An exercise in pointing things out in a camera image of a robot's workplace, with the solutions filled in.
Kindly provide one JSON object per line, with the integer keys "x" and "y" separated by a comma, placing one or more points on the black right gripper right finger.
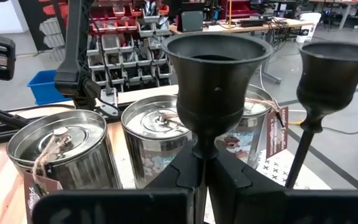
{"x": 232, "y": 177}

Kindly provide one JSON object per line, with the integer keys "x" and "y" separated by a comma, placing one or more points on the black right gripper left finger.
{"x": 182, "y": 174}

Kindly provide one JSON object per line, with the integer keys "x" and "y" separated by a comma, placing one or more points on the silver printed candle tin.
{"x": 73, "y": 161}
{"x": 154, "y": 146}
{"x": 247, "y": 140}

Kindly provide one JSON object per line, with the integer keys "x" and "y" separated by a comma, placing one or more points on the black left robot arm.
{"x": 73, "y": 46}

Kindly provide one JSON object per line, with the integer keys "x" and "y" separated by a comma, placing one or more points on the white perforated metal shelf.
{"x": 278, "y": 174}

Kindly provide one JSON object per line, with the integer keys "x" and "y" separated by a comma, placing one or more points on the blue plastic bin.
{"x": 43, "y": 88}

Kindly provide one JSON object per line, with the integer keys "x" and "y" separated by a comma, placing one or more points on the red grey parts bin rack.
{"x": 117, "y": 46}

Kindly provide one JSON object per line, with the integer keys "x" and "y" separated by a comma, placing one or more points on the wooden workbench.
{"x": 259, "y": 26}

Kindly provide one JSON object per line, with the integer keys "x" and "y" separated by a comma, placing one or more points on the white plastic bucket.
{"x": 309, "y": 28}

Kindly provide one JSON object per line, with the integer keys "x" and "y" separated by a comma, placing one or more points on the red tool cabinet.
{"x": 238, "y": 7}

